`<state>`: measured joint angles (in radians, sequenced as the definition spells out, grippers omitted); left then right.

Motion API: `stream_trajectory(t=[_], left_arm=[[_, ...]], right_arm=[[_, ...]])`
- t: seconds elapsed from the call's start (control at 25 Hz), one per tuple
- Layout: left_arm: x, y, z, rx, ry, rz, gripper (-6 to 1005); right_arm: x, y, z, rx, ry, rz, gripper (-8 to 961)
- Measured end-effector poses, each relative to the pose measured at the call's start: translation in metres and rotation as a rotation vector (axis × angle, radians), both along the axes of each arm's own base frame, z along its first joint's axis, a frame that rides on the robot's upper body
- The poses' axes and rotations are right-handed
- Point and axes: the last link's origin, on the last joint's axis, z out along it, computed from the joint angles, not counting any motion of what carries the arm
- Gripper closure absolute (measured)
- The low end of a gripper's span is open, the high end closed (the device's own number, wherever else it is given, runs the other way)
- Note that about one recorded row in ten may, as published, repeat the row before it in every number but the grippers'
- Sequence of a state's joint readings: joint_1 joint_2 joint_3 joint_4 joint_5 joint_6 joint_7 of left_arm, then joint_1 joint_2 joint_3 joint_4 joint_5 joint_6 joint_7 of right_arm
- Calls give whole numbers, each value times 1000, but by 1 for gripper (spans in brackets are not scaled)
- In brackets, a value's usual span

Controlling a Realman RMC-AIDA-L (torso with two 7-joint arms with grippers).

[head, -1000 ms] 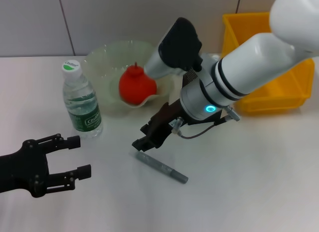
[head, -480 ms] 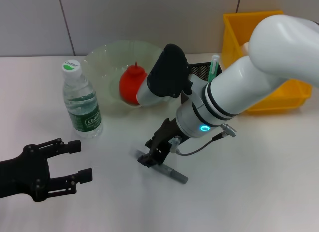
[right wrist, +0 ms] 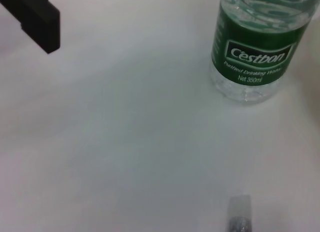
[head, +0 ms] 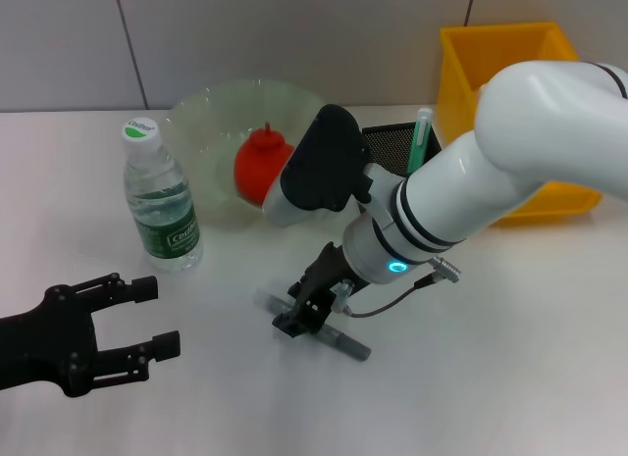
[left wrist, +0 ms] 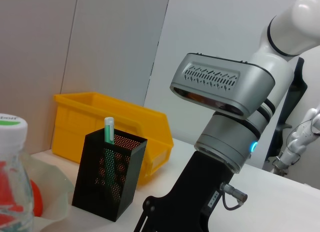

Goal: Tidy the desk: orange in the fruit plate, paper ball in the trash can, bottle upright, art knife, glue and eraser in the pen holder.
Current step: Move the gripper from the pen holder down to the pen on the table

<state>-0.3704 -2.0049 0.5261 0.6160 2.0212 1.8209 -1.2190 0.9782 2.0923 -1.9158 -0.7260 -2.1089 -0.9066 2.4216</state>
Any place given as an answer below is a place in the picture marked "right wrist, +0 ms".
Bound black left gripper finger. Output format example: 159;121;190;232
0;0;62;55

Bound clear bottle with green label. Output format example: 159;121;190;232
208;0;315;105

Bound grey glitter pen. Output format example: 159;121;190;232
225;194;254;232

